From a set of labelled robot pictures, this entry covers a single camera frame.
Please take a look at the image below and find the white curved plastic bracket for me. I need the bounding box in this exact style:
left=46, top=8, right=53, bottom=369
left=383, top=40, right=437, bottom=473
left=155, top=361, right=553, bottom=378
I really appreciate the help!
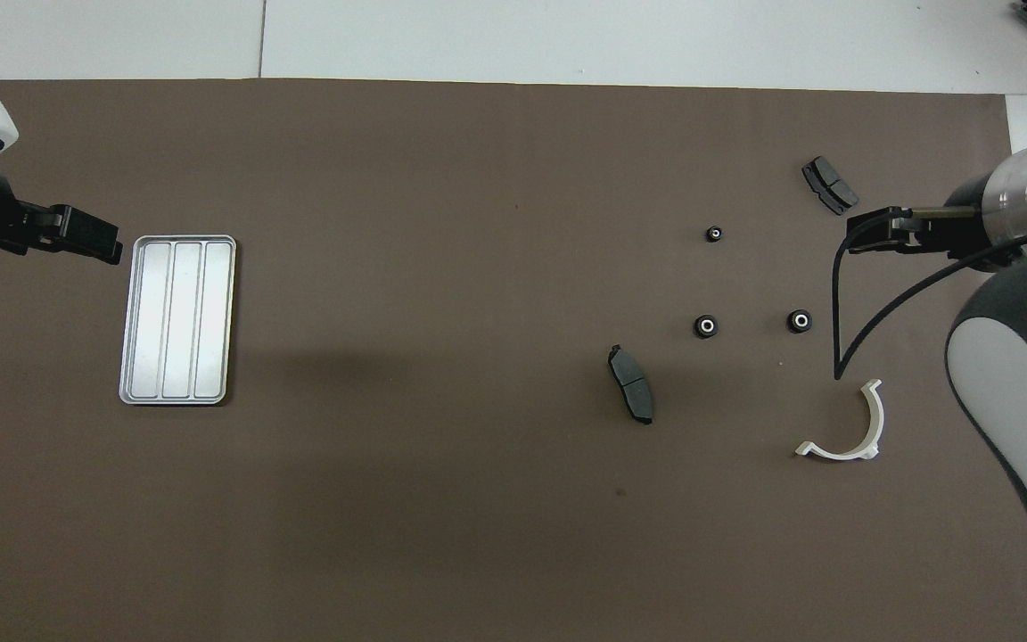
left=794, top=379, right=885, bottom=462

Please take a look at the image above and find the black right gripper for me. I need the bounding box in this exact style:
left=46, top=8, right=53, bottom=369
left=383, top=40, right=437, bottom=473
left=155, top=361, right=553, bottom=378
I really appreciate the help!
left=846, top=169, right=1027, bottom=270

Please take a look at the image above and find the silver metal tray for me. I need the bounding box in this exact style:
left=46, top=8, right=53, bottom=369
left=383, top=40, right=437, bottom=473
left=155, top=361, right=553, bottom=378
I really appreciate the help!
left=119, top=235, right=237, bottom=407

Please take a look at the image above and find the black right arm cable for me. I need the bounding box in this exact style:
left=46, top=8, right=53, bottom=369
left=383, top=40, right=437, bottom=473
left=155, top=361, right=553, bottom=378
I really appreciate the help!
left=831, top=223, right=1027, bottom=382

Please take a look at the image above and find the short dark brake pad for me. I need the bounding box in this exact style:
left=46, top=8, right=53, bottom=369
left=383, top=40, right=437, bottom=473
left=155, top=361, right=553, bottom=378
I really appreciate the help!
left=801, top=156, right=860, bottom=217

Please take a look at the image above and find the brown table mat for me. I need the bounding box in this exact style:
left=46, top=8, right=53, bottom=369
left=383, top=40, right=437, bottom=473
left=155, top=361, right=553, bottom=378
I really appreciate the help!
left=0, top=78, right=1027, bottom=642

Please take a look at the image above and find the long dark brake pad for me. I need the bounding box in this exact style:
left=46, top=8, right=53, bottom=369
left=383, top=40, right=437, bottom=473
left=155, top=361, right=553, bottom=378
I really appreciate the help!
left=607, top=344, right=656, bottom=426

